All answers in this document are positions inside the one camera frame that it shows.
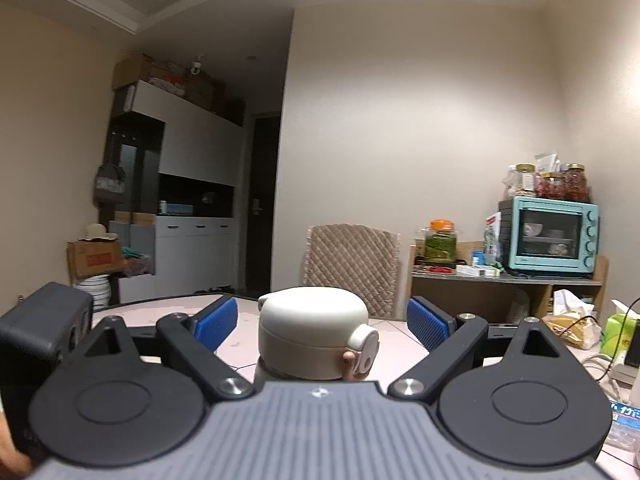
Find white power strip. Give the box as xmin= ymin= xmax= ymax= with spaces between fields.
xmin=612 ymin=360 xmax=640 ymax=387

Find black cable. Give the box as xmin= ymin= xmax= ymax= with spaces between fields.
xmin=564 ymin=297 xmax=640 ymax=387

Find flat white box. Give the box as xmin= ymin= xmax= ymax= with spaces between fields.
xmin=456 ymin=264 xmax=501 ymax=278

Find cream bottle cap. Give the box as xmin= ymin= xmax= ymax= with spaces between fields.
xmin=257 ymin=287 xmax=381 ymax=382

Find cardboard box red label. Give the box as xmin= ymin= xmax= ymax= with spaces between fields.
xmin=67 ymin=239 xmax=127 ymax=280

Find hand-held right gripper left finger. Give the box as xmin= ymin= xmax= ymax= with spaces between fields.
xmin=70 ymin=296 xmax=254 ymax=402

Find quilted beige chair back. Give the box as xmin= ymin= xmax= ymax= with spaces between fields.
xmin=301 ymin=225 xmax=402 ymax=322

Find cardboard boxes on cabinet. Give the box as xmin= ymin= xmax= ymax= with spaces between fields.
xmin=112 ymin=54 xmax=227 ymax=112

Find tall glass jar red contents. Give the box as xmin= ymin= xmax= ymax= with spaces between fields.
xmin=564 ymin=163 xmax=590 ymax=203

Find glass jar with pale contents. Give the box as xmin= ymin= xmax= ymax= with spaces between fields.
xmin=505 ymin=163 xmax=537 ymax=199

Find person's left hand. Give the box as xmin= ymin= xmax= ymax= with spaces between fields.
xmin=0 ymin=406 xmax=32 ymax=475

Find yellow bread bag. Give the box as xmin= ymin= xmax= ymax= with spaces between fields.
xmin=542 ymin=310 xmax=602 ymax=349

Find grey hanging bag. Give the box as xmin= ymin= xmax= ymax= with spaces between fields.
xmin=94 ymin=162 xmax=127 ymax=206

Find white and black cabinet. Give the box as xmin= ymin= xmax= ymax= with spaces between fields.
xmin=105 ymin=80 xmax=247 ymax=307

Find pickle jar with orange lid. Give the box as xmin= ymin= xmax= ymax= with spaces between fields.
xmin=424 ymin=219 xmax=459 ymax=264

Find straw hat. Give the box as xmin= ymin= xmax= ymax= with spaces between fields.
xmin=82 ymin=223 xmax=119 ymax=242

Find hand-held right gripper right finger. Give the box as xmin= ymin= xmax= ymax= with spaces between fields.
xmin=387 ymin=297 xmax=571 ymax=402

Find white and green bag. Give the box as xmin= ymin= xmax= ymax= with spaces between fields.
xmin=483 ymin=212 xmax=503 ymax=267

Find wooden side shelf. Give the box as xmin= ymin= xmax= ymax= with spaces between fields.
xmin=407 ymin=245 xmax=609 ymax=322

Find dark door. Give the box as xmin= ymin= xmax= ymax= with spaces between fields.
xmin=245 ymin=115 xmax=282 ymax=294

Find blue tissue packet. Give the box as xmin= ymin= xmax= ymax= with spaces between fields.
xmin=606 ymin=402 xmax=640 ymax=450

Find small glass jar red contents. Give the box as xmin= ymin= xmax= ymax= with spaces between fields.
xmin=537 ymin=172 xmax=566 ymax=200

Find green tissue box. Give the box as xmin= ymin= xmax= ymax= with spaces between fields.
xmin=601 ymin=300 xmax=640 ymax=359

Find teal toaster oven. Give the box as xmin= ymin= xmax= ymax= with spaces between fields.
xmin=498 ymin=196 xmax=600 ymax=280

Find stack of white plates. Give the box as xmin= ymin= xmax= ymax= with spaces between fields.
xmin=75 ymin=275 xmax=112 ymax=312

